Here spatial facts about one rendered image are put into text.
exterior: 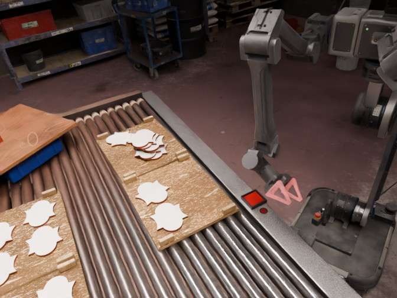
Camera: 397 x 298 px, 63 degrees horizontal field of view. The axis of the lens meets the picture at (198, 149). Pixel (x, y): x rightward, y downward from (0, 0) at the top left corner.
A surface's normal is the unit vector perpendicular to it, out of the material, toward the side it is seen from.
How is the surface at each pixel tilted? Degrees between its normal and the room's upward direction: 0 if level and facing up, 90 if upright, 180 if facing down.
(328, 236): 0
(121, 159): 0
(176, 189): 0
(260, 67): 97
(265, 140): 97
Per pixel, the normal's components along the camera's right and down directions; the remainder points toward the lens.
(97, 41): 0.51, 0.48
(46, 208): -0.08, -0.80
